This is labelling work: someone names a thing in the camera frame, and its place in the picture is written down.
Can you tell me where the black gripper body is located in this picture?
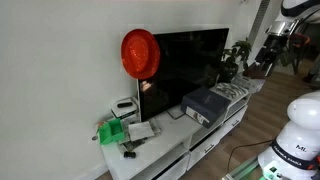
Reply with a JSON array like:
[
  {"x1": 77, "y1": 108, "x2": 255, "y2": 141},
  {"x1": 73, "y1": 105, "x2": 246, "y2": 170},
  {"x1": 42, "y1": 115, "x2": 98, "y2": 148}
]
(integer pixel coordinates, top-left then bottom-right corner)
[{"x1": 255, "y1": 33, "x2": 290, "y2": 69}]

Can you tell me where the red sequin hat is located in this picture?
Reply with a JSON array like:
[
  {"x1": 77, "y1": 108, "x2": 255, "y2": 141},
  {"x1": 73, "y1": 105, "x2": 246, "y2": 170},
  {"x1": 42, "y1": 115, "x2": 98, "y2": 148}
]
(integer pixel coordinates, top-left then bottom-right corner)
[{"x1": 120, "y1": 28, "x2": 161, "y2": 80}]

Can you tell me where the brown cardboard box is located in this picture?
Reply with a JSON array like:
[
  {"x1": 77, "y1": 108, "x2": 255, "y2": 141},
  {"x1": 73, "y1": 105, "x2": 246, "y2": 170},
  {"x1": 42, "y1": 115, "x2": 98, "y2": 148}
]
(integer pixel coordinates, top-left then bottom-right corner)
[{"x1": 243, "y1": 62, "x2": 268, "y2": 80}]

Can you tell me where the white printed flat box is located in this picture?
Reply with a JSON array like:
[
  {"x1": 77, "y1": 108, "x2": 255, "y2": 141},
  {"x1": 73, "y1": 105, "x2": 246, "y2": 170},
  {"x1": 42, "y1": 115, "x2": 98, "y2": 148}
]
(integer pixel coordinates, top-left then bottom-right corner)
[{"x1": 233, "y1": 74, "x2": 266, "y2": 94}]

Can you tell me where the dark grey cardboard box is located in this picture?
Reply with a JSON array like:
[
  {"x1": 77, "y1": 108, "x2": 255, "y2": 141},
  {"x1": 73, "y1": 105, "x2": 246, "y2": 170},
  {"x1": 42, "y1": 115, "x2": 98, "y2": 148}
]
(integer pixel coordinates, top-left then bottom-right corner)
[{"x1": 180, "y1": 87, "x2": 232, "y2": 129}]

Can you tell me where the white device box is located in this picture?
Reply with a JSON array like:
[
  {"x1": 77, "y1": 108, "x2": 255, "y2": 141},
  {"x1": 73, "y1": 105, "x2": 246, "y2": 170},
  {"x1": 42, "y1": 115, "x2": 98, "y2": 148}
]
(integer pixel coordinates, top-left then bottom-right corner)
[{"x1": 110, "y1": 97, "x2": 140, "y2": 122}]

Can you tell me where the green plastic box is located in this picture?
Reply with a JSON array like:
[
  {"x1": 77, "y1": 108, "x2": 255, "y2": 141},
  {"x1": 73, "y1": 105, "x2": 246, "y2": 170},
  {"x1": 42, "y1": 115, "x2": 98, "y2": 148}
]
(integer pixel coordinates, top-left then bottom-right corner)
[{"x1": 97, "y1": 118, "x2": 126, "y2": 146}]

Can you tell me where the potted green plant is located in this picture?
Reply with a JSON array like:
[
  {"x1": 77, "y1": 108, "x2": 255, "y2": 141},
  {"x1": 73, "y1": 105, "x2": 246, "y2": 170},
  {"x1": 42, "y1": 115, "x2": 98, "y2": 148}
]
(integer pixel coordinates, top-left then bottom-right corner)
[{"x1": 218, "y1": 37, "x2": 253, "y2": 84}]

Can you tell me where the patterned grey magazine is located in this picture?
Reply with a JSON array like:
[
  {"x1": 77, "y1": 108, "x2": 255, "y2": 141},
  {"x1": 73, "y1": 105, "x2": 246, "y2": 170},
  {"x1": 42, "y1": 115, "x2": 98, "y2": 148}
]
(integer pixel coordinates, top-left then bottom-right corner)
[{"x1": 213, "y1": 82, "x2": 249, "y2": 100}]

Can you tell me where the black flat screen television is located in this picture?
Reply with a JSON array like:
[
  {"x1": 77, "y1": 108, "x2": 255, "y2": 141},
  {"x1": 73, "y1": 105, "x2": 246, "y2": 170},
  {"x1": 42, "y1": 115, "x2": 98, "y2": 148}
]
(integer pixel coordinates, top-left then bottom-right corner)
[{"x1": 136, "y1": 28, "x2": 230, "y2": 123}]

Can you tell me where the white TV cabinet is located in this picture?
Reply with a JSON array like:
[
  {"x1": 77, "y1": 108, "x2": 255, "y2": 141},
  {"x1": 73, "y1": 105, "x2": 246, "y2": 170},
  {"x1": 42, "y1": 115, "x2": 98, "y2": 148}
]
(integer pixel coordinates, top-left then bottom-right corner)
[{"x1": 99, "y1": 79, "x2": 252, "y2": 180}]

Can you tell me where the white paper booklet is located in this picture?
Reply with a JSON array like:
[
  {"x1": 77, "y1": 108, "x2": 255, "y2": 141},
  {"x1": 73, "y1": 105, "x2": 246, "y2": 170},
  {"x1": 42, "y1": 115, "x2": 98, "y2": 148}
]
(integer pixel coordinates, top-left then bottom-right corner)
[{"x1": 128, "y1": 120, "x2": 156, "y2": 142}]

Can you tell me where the black remote control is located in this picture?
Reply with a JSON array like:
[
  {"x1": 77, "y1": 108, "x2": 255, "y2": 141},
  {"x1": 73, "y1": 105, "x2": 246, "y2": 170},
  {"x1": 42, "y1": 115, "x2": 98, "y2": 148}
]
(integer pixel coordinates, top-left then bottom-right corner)
[{"x1": 116, "y1": 101, "x2": 134, "y2": 109}]

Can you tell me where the clear plastic document sleeve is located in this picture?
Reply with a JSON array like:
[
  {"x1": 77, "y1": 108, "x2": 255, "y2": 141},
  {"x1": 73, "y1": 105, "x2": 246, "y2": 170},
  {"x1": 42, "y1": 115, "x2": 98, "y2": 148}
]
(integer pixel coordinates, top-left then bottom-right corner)
[{"x1": 118, "y1": 118, "x2": 163, "y2": 153}]

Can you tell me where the white slatted wall panel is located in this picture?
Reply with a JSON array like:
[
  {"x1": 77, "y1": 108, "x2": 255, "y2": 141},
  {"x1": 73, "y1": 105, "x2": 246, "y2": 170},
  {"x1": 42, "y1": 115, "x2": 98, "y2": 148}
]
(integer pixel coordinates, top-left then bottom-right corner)
[{"x1": 248, "y1": 0, "x2": 272, "y2": 46}]

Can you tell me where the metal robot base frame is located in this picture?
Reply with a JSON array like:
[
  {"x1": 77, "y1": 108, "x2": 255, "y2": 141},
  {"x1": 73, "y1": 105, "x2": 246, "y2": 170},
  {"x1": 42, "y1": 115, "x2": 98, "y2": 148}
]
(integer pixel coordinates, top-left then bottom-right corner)
[{"x1": 221, "y1": 155, "x2": 268, "y2": 180}]

